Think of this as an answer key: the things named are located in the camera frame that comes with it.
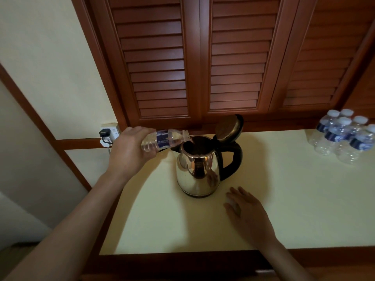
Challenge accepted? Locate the stainless steel electric kettle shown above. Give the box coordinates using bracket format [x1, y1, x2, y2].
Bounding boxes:
[171, 114, 244, 199]

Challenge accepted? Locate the white wall socket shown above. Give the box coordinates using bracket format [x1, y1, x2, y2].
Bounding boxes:
[101, 123, 121, 142]

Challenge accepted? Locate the person's left hand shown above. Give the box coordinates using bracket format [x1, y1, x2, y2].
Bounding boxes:
[107, 126, 157, 182]

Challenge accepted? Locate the wooden louvered shutter door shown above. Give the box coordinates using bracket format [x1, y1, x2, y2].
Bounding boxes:
[200, 0, 302, 123]
[87, 0, 203, 128]
[268, 0, 375, 114]
[341, 55, 375, 117]

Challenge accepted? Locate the person's left forearm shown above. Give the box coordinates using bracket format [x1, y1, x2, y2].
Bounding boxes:
[3, 171, 129, 281]

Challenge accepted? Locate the wooden cabinet cream top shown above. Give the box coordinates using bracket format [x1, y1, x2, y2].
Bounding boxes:
[82, 127, 375, 281]

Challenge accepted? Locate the person's right hand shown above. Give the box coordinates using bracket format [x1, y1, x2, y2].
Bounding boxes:
[223, 186, 277, 251]

